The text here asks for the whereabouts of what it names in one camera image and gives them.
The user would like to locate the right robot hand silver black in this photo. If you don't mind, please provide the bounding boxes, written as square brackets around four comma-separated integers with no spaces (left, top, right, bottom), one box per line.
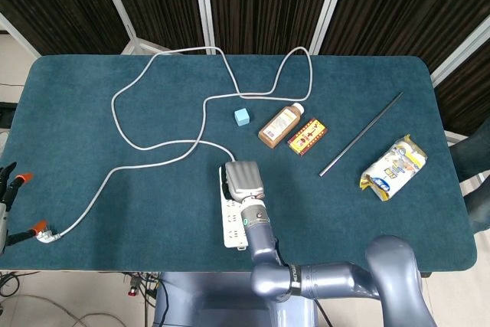
[220,160,266,203]

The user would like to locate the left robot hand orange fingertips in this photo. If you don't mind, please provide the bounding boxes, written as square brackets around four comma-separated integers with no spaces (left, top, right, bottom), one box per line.
[0,162,49,255]

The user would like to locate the white power strip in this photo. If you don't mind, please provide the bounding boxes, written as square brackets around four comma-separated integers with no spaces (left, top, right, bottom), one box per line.
[218,165,252,251]

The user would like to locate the brown bottle white cap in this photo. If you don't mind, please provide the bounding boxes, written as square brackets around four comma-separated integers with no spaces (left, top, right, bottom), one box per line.
[258,103,305,149]

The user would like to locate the light blue cube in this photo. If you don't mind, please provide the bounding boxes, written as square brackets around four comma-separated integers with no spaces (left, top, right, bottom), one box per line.
[234,107,251,127]

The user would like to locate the black box on floor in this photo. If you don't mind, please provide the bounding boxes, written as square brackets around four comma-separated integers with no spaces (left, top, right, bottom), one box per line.
[0,103,16,129]

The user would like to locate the red yellow printed box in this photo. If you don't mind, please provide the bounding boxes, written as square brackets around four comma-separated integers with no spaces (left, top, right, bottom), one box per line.
[286,117,330,156]

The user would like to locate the teal table mat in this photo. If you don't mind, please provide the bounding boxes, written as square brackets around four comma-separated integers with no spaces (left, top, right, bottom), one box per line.
[0,54,478,273]

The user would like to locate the blue-grey robot torso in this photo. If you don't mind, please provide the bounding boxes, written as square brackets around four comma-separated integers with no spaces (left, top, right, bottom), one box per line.
[152,271,319,327]

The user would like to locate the dark metal rod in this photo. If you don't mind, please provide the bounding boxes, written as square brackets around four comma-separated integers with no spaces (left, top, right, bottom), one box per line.
[318,92,404,178]

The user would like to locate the white yellow blue snack bag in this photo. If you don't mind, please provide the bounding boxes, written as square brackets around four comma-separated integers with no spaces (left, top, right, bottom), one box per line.
[358,134,428,202]

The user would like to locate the dark grey rounded object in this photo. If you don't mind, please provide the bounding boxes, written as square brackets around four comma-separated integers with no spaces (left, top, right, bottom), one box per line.
[448,116,490,234]

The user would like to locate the white power strip cable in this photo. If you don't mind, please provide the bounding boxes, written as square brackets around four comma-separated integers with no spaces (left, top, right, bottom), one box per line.
[36,46,314,244]

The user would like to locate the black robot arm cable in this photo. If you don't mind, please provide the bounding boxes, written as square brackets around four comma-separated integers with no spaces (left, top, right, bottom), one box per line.
[273,237,292,267]

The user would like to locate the tangled floor cables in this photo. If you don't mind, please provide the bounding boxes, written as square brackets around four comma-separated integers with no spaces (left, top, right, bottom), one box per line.
[0,271,169,327]

